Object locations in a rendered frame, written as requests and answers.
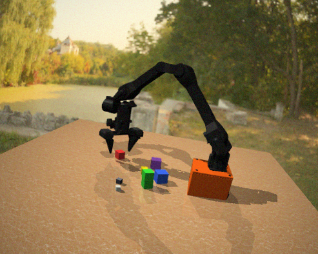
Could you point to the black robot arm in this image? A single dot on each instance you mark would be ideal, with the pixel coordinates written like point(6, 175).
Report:
point(215, 134)

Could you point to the blue cube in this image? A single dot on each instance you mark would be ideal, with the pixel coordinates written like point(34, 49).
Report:
point(161, 176)

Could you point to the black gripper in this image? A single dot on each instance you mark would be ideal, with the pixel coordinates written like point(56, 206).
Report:
point(121, 128)

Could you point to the green block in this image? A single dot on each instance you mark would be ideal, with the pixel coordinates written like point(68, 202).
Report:
point(148, 175)
point(146, 184)

